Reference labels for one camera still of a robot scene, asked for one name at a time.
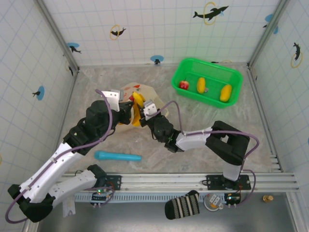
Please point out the yellow fake banana bunch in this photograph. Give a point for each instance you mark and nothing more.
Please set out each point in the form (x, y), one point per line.
(138, 106)

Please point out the beige cloth bag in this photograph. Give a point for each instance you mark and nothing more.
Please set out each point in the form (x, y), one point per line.
(149, 93)

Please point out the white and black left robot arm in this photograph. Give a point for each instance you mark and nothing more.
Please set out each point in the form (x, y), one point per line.
(48, 169)

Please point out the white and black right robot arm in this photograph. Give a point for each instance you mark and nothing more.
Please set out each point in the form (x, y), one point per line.
(229, 145)

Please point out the red fake apple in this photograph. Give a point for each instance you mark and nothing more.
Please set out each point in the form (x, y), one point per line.
(184, 84)

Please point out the teal plastic toy cylinder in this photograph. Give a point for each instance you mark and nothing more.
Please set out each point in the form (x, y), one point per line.
(116, 156)

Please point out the blue circle penguin sticker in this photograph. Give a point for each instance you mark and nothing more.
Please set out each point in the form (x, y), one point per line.
(157, 59)

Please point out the green plastic basket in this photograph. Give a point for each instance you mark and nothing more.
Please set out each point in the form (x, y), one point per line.
(207, 101)

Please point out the blue circle seal sticker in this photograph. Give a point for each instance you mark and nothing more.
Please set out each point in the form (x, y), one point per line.
(39, 93)

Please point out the blue circle shark sticker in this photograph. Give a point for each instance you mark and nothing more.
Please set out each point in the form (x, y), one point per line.
(73, 47)

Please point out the black and white striped sock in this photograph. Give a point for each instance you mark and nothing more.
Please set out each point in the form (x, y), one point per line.
(181, 205)

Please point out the white round disc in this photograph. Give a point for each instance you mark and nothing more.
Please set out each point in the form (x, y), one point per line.
(212, 203)

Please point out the white paper tag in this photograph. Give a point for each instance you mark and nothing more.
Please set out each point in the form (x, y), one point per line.
(68, 209)

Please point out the brass fitting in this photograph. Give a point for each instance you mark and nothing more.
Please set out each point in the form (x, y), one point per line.
(268, 198)

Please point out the blue patch whale sticker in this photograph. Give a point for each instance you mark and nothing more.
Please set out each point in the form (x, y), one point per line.
(269, 18)

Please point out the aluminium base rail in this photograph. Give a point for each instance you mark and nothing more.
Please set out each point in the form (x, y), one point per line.
(157, 180)

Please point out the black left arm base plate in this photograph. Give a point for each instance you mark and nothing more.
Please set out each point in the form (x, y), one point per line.
(116, 182)

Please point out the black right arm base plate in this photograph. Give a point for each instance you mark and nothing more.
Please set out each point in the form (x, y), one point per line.
(214, 182)

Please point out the aluminium corner post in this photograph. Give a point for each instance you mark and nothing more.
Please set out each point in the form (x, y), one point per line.
(59, 36)
(260, 48)

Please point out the aluminium side rail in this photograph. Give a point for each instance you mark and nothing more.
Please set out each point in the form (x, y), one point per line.
(272, 149)

